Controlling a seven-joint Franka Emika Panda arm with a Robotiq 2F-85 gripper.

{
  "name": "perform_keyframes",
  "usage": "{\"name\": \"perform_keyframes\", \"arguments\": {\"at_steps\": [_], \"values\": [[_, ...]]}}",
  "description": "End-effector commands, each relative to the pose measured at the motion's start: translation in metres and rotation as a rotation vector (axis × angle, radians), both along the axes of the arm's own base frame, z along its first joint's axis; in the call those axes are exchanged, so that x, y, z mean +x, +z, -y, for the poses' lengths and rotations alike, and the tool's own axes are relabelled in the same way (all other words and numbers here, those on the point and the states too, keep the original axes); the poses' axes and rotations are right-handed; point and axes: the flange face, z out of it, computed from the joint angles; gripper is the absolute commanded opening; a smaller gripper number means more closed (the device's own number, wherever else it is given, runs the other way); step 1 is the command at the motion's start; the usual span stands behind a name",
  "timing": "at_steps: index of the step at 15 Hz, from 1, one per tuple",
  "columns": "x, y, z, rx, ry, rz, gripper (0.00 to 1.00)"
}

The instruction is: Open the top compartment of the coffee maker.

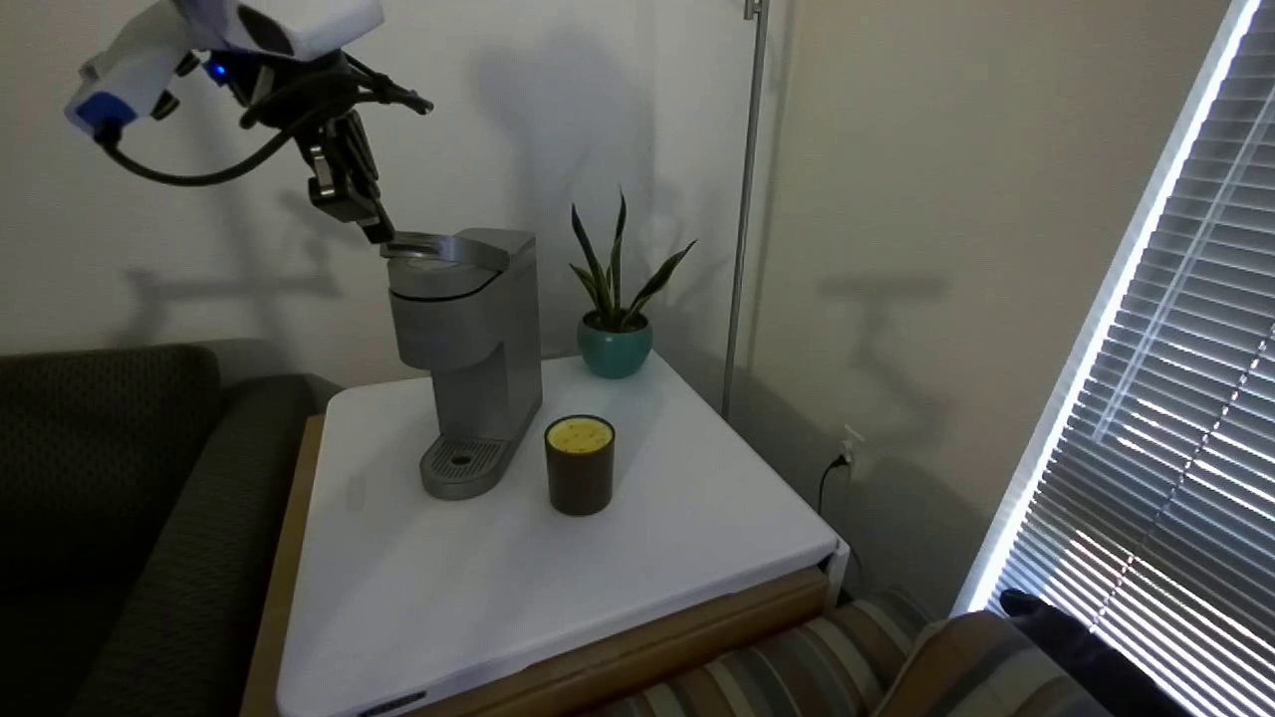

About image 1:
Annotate white board table cover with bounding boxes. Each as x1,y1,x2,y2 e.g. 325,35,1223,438
276,358,850,717

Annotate black power cable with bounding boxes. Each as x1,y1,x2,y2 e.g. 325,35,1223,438
809,446,858,523

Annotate grey coffee maker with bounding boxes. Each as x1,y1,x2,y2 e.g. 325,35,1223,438
384,226,540,500

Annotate snake plant in teal pot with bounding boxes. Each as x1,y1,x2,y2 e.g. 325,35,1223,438
571,204,690,376

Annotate striped sofa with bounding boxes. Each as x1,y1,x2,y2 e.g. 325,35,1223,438
581,593,1111,717

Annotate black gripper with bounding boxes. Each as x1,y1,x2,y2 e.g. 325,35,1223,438
237,52,431,244

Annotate dark grey sofa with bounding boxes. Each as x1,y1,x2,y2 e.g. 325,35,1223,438
0,347,320,717

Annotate thin metal pole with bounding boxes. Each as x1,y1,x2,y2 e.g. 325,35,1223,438
720,0,770,418

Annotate dark candle jar yellow wax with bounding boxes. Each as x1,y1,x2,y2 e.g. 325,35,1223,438
540,412,617,519

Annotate wooden side table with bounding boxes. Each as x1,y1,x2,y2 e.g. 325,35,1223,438
237,412,828,717

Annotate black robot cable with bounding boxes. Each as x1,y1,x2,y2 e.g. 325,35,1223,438
93,98,336,189

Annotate window blinds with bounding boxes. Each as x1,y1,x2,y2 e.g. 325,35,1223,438
982,0,1275,717

